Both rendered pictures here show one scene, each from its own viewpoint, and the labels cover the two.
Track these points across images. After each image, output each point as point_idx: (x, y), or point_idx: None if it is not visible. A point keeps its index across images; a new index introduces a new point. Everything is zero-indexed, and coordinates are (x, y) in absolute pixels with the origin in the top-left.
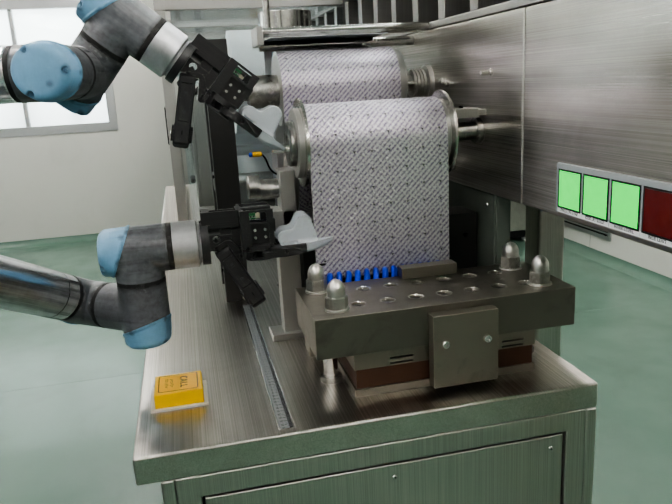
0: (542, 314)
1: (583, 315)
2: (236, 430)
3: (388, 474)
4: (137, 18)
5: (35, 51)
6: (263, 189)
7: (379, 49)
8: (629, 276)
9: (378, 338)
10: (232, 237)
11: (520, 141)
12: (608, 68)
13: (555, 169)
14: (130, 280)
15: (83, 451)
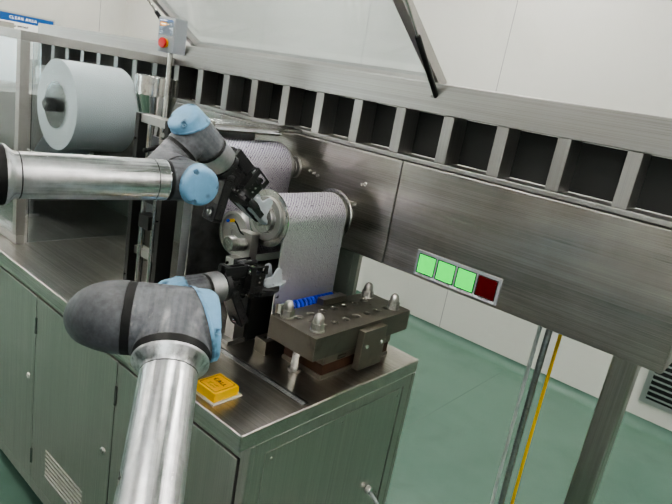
0: (397, 325)
1: None
2: (279, 409)
3: (340, 421)
4: (216, 138)
5: (204, 175)
6: (239, 246)
7: (277, 145)
8: None
9: (338, 346)
10: (240, 283)
11: (386, 229)
12: (462, 214)
13: (414, 251)
14: None
15: None
